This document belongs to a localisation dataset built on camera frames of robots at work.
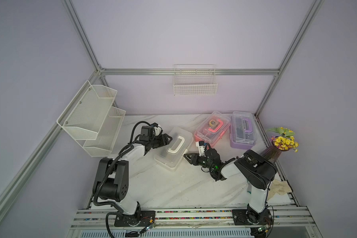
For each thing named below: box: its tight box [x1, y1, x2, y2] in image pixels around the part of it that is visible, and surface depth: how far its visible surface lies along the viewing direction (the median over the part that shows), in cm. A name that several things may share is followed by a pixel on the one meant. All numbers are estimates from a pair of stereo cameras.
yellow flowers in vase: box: [261, 126, 299, 165], surface depth 79 cm
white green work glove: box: [266, 178, 293, 201], surface depth 84 cm
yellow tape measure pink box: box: [208, 119, 217, 127], surface depth 106 cm
